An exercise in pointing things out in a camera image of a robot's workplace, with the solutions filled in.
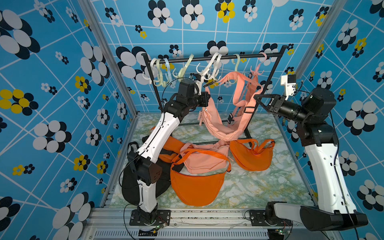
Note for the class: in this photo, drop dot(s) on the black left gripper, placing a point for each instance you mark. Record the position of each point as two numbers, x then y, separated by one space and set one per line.
204 96

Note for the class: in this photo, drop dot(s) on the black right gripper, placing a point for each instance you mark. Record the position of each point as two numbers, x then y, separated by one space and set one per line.
277 108

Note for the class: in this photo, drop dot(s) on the orange bag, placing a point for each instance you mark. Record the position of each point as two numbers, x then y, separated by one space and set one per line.
171 149
251 156
196 191

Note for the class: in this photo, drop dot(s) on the black bag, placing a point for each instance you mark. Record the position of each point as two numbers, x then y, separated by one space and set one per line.
130 186

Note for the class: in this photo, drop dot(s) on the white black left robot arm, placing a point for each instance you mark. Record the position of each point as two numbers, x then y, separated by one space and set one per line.
141 173

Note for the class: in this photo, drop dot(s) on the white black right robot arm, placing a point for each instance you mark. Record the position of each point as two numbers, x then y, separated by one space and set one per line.
335 210

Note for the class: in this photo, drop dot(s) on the pink hook rightmost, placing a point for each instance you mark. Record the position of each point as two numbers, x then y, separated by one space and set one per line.
258 64

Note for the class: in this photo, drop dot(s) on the white hook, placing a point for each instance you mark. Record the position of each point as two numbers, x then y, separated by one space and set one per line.
204 74
146 74
215 72

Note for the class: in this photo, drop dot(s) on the green hook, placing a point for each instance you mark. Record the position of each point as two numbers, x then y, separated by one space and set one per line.
183 70
160 79
233 76

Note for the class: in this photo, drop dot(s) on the light blue hook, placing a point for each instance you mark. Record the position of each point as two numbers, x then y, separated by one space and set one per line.
169 68

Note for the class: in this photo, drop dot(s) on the white hook leftmost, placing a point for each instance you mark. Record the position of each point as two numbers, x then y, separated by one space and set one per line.
146 74

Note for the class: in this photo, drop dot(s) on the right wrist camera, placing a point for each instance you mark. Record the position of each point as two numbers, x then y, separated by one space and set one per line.
289 83

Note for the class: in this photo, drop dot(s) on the aluminium corner post right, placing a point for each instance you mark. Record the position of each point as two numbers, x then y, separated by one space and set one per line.
297 28

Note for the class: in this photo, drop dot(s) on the aluminium corner post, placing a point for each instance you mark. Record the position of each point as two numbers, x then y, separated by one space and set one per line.
107 52
297 28

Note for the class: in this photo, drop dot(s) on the aluminium corner post left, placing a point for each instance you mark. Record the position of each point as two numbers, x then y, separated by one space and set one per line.
107 52

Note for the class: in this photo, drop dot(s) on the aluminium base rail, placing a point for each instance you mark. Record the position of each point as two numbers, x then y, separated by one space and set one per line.
197 224

